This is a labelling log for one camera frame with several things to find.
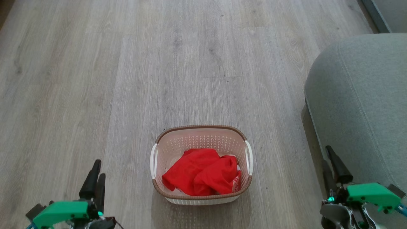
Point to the white brown-rimmed laundry basket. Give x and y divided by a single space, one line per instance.
200 140

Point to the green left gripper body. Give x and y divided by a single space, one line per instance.
62 212

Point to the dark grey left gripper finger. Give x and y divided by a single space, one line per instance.
90 184
100 194

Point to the grey fabric sofa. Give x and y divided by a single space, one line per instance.
359 95

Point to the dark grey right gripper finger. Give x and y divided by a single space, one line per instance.
340 170
329 181

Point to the red cloth garment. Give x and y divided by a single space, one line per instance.
200 173

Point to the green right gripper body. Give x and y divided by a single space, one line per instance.
372 194

